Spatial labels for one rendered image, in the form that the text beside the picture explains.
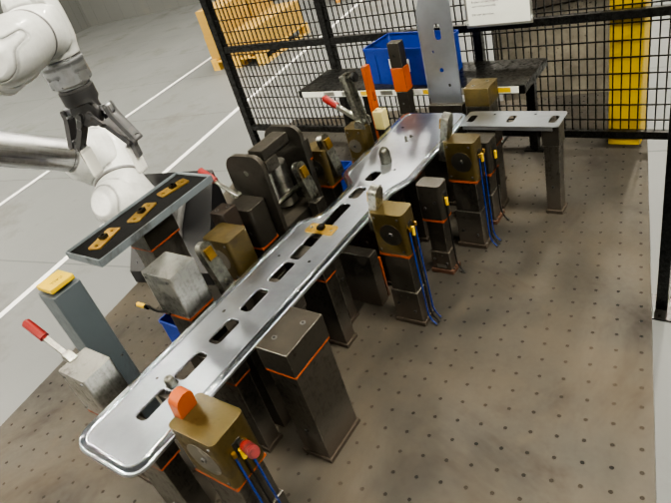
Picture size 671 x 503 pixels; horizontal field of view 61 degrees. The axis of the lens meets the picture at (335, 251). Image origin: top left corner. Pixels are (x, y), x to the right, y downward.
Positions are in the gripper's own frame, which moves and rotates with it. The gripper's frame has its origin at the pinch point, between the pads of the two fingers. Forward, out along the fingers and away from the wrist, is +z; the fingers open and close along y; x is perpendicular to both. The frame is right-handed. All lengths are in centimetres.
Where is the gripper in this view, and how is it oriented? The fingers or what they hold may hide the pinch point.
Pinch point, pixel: (118, 168)
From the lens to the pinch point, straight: 143.0
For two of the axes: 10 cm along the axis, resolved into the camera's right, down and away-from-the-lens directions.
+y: 9.1, -0.1, -4.1
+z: 2.6, 7.9, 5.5
